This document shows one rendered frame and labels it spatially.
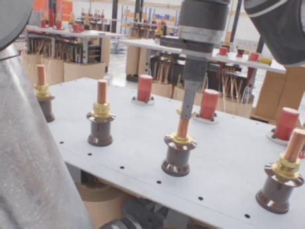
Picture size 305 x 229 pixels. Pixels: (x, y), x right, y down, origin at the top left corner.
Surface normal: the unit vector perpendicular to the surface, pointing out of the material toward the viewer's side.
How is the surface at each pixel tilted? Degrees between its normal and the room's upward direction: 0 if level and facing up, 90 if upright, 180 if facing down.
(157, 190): 11
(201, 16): 90
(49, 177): 71
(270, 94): 90
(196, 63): 90
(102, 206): 90
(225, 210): 0
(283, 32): 118
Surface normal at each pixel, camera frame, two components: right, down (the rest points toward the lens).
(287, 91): -0.46, 0.29
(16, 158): 0.66, 0.13
